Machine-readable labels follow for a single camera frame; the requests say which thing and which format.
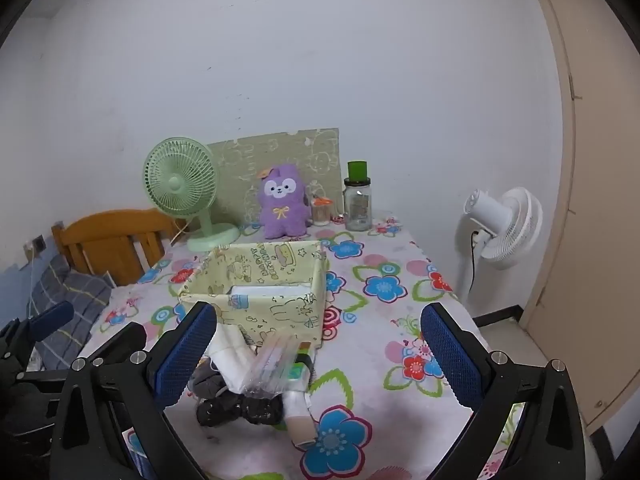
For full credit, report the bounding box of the patterned cardboard sheet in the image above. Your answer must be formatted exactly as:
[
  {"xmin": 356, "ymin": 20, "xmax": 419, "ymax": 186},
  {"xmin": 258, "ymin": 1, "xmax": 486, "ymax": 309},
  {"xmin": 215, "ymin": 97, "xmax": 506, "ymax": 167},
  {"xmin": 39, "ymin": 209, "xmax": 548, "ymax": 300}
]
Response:
[{"xmin": 206, "ymin": 128, "xmax": 341, "ymax": 226}]

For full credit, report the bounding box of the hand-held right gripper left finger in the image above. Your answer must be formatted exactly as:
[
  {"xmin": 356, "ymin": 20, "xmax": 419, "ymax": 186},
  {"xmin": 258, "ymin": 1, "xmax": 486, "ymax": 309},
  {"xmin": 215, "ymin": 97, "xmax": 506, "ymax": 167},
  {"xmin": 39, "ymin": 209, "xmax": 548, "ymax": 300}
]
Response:
[{"xmin": 50, "ymin": 301, "xmax": 221, "ymax": 480}]

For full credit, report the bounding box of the glass jar with green lid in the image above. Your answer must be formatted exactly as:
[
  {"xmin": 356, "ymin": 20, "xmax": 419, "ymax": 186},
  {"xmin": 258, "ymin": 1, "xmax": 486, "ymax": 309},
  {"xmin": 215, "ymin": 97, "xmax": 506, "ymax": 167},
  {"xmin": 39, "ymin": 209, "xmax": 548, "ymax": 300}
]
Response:
[{"xmin": 343, "ymin": 161, "xmax": 374, "ymax": 232}]

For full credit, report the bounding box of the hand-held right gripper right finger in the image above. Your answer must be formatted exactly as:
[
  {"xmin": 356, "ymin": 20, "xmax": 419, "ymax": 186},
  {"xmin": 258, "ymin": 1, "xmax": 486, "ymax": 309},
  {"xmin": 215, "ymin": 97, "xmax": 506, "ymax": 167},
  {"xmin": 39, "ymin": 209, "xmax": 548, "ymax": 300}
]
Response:
[{"xmin": 420, "ymin": 302, "xmax": 583, "ymax": 480}]

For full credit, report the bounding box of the green fan cable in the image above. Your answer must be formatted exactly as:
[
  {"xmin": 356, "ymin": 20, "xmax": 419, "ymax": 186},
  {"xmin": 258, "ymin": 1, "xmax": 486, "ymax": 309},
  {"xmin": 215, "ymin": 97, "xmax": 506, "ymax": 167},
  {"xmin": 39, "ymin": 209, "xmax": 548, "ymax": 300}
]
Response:
[{"xmin": 170, "ymin": 217, "xmax": 193, "ymax": 247}]

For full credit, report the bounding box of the white standing fan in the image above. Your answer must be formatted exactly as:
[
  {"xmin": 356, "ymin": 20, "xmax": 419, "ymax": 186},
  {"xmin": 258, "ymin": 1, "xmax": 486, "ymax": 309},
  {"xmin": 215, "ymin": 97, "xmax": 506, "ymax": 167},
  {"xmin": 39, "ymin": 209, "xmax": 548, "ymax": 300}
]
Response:
[{"xmin": 454, "ymin": 187, "xmax": 544, "ymax": 306}]

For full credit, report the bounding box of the dark grey drawstring pouch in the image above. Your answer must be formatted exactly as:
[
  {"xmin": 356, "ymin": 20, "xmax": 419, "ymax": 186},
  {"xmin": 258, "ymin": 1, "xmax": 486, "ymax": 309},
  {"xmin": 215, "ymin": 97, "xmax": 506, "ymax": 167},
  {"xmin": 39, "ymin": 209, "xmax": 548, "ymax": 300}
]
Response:
[{"xmin": 187, "ymin": 365, "xmax": 287, "ymax": 428}]

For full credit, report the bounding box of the pink packet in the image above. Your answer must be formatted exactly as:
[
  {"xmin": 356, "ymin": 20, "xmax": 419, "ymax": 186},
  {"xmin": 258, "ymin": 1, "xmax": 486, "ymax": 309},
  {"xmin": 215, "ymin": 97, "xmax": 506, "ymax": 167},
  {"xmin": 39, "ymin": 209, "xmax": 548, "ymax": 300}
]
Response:
[{"xmin": 284, "ymin": 390, "xmax": 319, "ymax": 450}]

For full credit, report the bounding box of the small jar with orange lid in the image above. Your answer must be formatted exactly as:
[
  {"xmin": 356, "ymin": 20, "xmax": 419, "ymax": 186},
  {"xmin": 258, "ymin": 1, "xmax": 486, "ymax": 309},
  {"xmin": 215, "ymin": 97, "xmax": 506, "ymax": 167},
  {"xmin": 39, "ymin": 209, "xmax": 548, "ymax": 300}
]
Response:
[{"xmin": 311, "ymin": 195, "xmax": 334, "ymax": 227}]

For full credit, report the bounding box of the green desk fan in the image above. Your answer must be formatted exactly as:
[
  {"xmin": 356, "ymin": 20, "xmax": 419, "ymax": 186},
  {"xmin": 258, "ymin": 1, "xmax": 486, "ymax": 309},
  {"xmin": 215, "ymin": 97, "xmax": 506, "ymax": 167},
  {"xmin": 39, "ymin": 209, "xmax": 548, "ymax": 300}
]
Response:
[{"xmin": 143, "ymin": 136, "xmax": 241, "ymax": 252}]

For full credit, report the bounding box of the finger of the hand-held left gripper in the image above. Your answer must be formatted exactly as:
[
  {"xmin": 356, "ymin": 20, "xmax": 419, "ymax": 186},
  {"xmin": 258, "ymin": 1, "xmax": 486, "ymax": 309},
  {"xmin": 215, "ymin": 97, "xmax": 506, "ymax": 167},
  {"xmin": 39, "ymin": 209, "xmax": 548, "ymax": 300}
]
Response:
[
  {"xmin": 82, "ymin": 322, "xmax": 148, "ymax": 362},
  {"xmin": 10, "ymin": 301, "xmax": 76, "ymax": 356}
]

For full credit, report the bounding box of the grey plaid blanket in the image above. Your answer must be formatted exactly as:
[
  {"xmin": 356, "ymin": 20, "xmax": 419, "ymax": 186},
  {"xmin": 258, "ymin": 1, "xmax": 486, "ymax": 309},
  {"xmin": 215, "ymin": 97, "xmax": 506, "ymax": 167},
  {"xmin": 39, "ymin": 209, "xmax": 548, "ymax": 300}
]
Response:
[{"xmin": 0, "ymin": 255, "xmax": 114, "ymax": 361}]

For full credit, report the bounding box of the white tissue pack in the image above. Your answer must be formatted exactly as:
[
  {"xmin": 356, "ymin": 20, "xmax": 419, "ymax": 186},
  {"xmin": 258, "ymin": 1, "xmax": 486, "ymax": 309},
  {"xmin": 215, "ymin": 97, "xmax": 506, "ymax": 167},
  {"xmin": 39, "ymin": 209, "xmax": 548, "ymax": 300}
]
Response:
[{"xmin": 230, "ymin": 284, "xmax": 312, "ymax": 302}]

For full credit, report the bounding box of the beige door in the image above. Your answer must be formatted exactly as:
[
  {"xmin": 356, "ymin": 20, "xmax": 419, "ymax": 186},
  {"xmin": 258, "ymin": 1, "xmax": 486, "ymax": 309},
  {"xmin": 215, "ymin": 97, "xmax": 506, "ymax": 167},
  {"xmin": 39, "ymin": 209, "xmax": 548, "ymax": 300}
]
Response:
[{"xmin": 520, "ymin": 0, "xmax": 640, "ymax": 431}]

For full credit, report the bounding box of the clear plastic bag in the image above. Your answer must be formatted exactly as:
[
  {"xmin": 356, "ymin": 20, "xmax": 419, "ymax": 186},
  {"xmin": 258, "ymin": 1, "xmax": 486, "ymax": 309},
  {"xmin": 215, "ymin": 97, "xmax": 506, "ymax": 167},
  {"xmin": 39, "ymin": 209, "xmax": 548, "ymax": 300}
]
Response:
[{"xmin": 240, "ymin": 335, "xmax": 314, "ymax": 401}]

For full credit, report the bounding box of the white cloth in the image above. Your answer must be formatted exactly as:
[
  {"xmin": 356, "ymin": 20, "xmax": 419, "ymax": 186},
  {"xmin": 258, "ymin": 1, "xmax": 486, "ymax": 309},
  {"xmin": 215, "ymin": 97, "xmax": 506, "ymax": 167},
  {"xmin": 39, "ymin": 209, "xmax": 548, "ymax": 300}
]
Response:
[{"xmin": 202, "ymin": 327, "xmax": 257, "ymax": 396}]

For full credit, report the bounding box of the cartoon paper box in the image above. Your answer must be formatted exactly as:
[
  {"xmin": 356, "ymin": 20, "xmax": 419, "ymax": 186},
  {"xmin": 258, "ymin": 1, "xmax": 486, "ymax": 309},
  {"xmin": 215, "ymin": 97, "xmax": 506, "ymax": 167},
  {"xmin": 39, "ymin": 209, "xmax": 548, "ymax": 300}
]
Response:
[{"xmin": 178, "ymin": 240, "xmax": 328, "ymax": 356}]

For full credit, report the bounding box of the purple plush toy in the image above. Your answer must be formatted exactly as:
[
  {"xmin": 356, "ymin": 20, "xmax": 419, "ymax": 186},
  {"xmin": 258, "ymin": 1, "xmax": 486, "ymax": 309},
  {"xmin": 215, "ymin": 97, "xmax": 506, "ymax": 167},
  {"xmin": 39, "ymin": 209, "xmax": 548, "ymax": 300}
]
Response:
[{"xmin": 257, "ymin": 162, "xmax": 312, "ymax": 240}]

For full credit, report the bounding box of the black fan cable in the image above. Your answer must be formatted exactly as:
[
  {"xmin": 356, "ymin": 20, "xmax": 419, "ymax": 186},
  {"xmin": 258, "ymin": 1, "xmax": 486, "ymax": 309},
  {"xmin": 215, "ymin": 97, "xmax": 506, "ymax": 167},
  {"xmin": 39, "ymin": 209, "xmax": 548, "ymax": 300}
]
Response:
[{"xmin": 467, "ymin": 230, "xmax": 484, "ymax": 301}]

